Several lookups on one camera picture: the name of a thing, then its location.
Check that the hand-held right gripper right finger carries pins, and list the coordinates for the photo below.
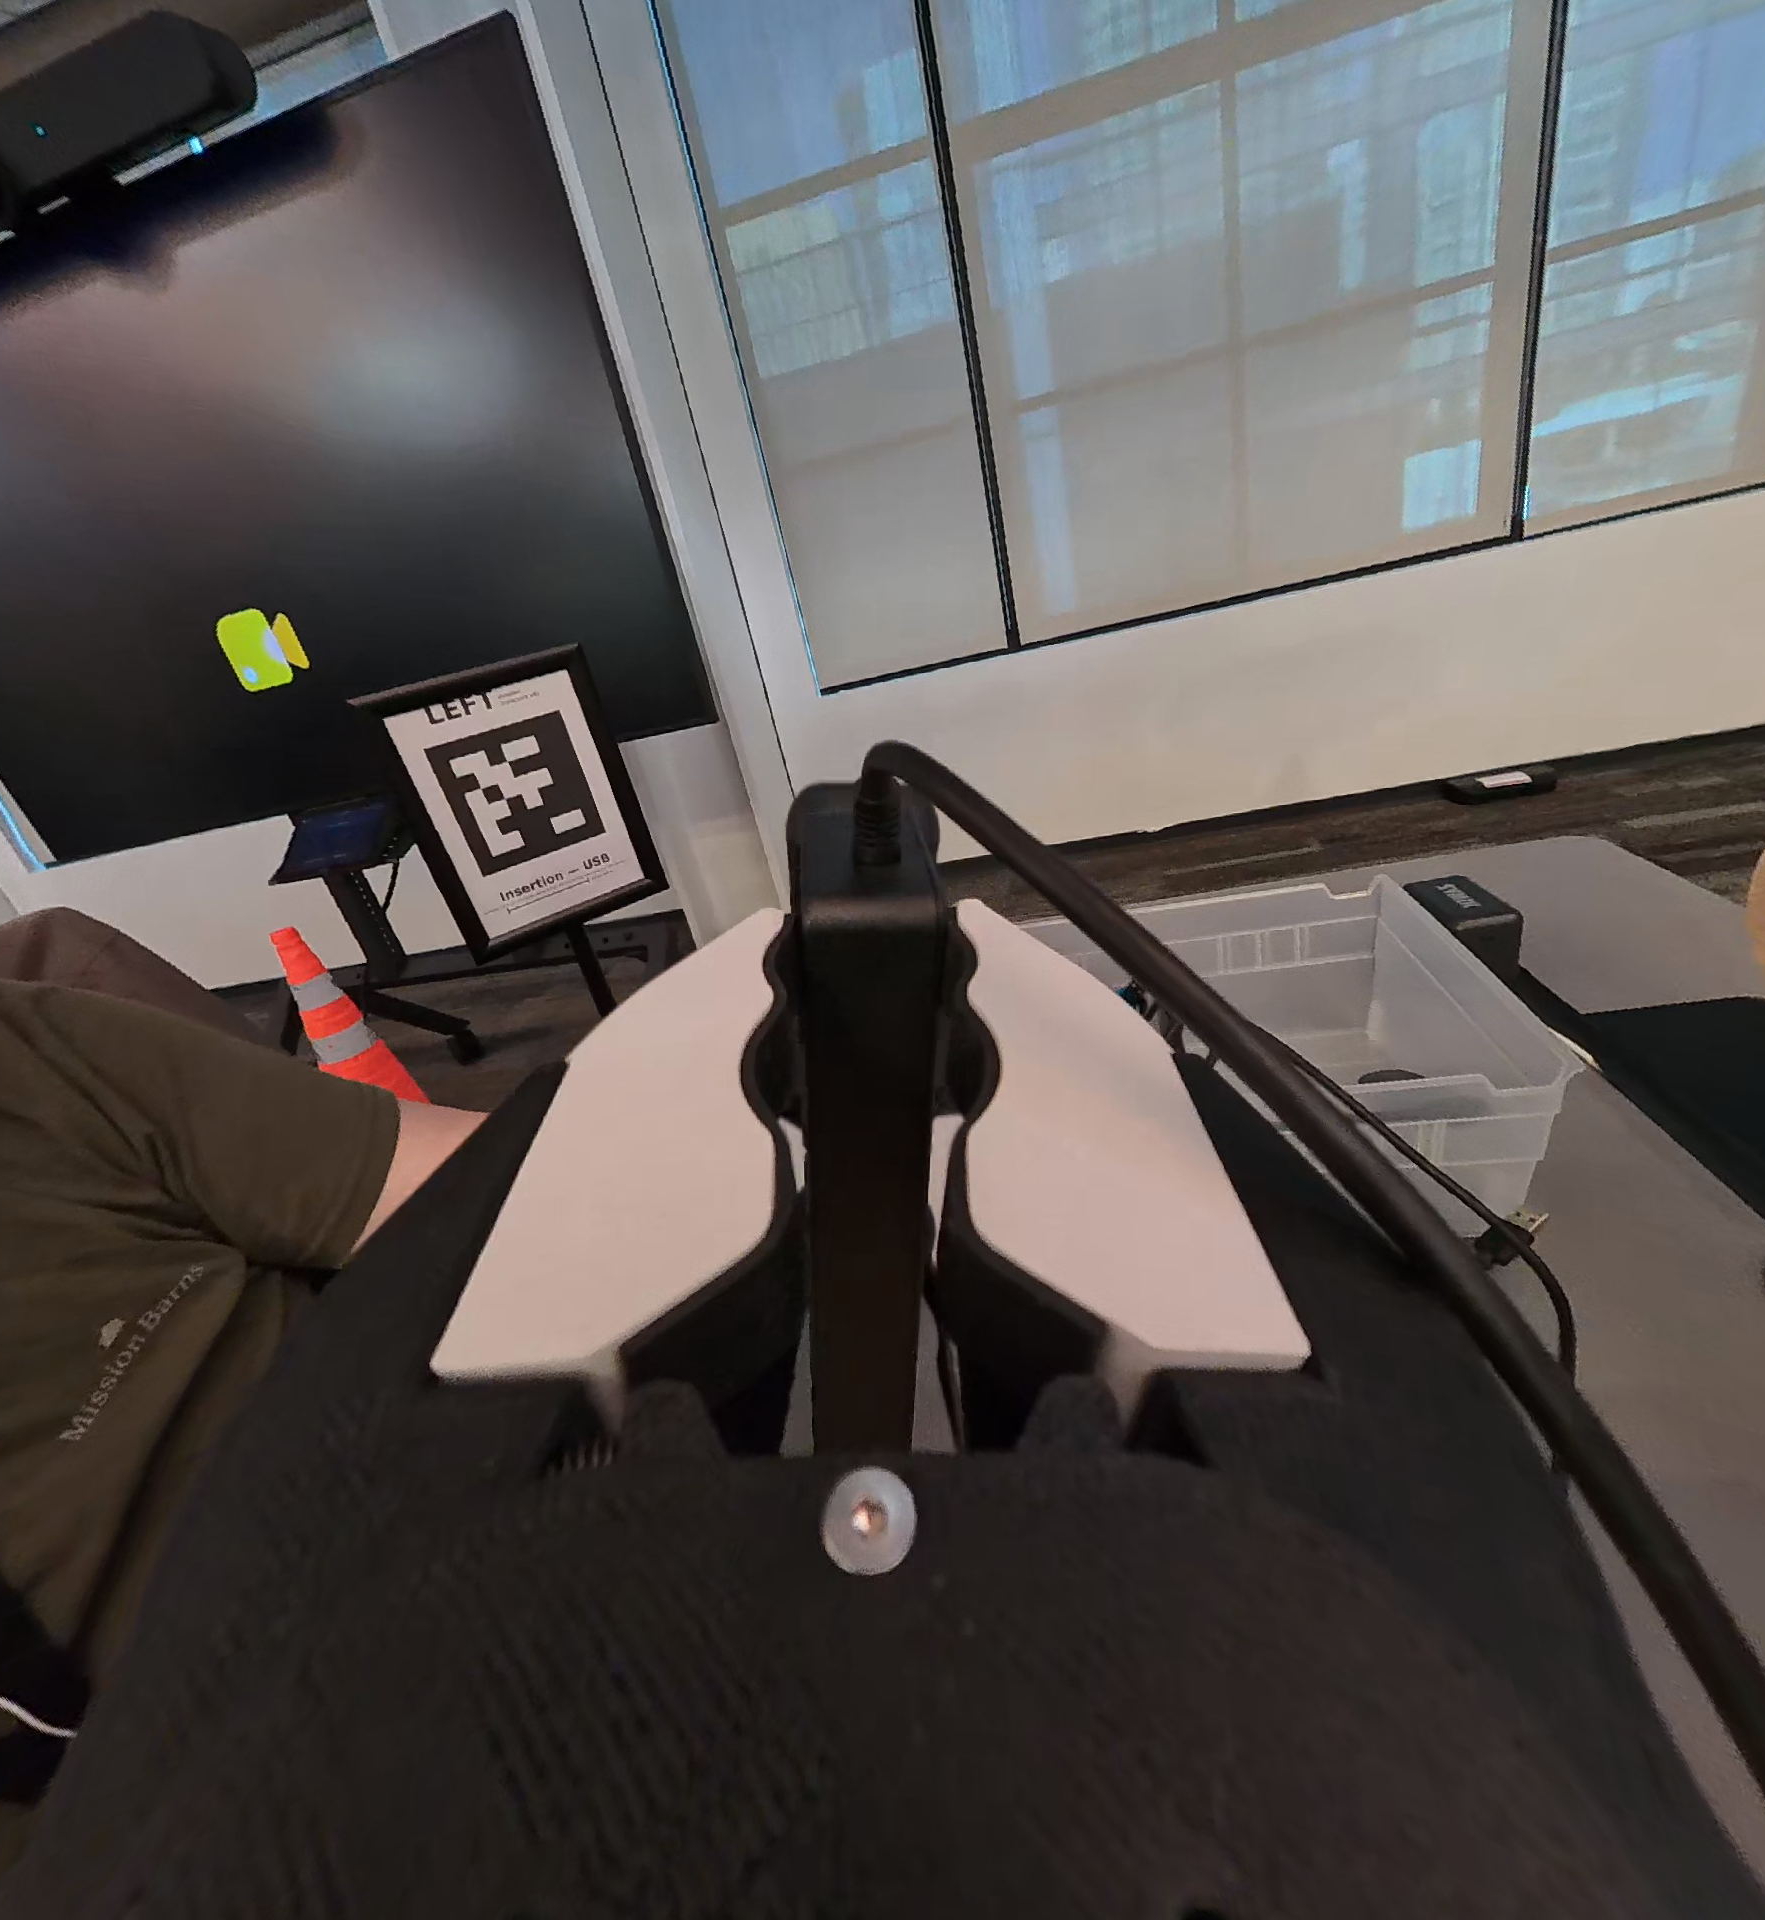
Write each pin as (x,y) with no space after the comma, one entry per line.
(1123,1202)

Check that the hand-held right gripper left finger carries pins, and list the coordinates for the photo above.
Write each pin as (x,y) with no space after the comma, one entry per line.
(613,1202)

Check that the black 7-port USB hub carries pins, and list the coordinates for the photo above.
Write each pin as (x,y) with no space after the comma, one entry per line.
(1361,1202)

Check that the clear plastic bin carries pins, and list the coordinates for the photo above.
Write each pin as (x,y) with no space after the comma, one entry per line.
(1421,1020)

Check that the person's left forearm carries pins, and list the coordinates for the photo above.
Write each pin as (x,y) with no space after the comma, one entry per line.
(434,1164)

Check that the orange traffic cone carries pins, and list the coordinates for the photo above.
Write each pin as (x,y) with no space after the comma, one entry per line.
(341,1020)

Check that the black framed sign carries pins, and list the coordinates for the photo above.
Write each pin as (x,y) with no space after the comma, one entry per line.
(507,794)

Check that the small black tablet stand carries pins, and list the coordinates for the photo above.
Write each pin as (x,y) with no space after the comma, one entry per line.
(360,846)

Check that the small black floor box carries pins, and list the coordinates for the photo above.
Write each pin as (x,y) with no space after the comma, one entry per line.
(1503,784)

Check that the black flat desk pad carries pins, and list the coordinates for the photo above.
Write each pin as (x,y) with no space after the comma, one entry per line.
(1722,1111)

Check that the large dark panel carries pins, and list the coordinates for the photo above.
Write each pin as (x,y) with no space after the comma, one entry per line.
(281,452)

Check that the large glass window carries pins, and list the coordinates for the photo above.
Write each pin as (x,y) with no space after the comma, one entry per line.
(1241,303)

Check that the black video bar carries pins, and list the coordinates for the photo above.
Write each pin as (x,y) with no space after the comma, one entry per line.
(72,121)

